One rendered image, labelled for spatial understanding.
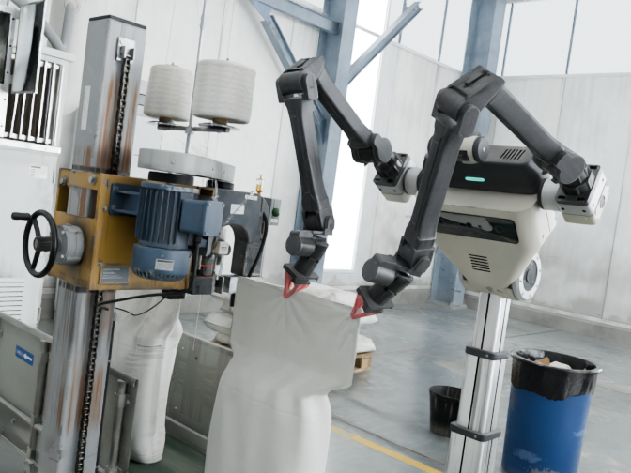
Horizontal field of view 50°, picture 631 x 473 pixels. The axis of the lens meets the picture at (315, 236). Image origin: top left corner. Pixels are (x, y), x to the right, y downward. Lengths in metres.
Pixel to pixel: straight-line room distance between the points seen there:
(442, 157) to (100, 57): 0.97
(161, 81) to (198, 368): 1.19
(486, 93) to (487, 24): 9.53
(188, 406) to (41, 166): 2.44
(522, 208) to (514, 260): 0.18
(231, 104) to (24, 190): 3.05
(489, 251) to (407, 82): 7.77
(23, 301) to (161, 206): 3.19
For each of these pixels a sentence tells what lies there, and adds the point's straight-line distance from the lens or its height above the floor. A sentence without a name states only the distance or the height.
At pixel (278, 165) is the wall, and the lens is 7.83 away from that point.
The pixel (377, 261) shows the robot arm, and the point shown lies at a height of 1.22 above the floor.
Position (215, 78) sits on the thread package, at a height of 1.63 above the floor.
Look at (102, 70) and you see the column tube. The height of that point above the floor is 1.61.
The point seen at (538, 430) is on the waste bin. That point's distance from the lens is 3.88.
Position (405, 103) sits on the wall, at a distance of 9.66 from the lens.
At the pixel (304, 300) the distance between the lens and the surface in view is 1.90.
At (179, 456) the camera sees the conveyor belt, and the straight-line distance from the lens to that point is 2.55.
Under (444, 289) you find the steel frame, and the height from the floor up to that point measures 0.24.
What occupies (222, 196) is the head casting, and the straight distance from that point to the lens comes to 2.09.
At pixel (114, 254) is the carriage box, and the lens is 1.91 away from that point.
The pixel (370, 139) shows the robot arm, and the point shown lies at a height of 1.54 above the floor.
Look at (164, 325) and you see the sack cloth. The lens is 2.34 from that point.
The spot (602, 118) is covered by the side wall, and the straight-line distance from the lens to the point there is 10.15.
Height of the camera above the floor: 1.34
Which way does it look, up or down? 3 degrees down
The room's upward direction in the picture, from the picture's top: 8 degrees clockwise
